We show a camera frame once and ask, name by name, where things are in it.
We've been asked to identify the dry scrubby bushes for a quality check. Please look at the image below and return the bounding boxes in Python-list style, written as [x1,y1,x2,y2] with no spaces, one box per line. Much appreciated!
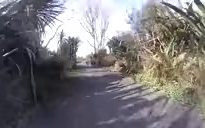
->
[106,0,205,101]

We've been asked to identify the bare pale tree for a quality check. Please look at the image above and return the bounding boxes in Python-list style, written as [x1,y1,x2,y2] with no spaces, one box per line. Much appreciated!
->
[79,3,111,56]

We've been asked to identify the low brown bushes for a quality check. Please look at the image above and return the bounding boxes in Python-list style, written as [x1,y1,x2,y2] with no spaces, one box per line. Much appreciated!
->
[88,49,118,68]

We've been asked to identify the dark flax bushes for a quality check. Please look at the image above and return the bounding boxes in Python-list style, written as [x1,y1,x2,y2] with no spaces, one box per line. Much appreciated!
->
[0,0,74,128]

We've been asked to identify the grass verge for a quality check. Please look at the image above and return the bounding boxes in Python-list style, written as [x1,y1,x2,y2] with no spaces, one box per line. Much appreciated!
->
[133,70,205,122]

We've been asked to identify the grey asphalt path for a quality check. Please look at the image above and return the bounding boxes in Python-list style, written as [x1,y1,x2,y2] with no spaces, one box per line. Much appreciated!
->
[26,64,205,128]

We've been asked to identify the clump of palm-like trees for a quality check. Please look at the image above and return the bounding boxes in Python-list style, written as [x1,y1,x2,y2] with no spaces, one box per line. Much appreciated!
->
[56,29,82,64]

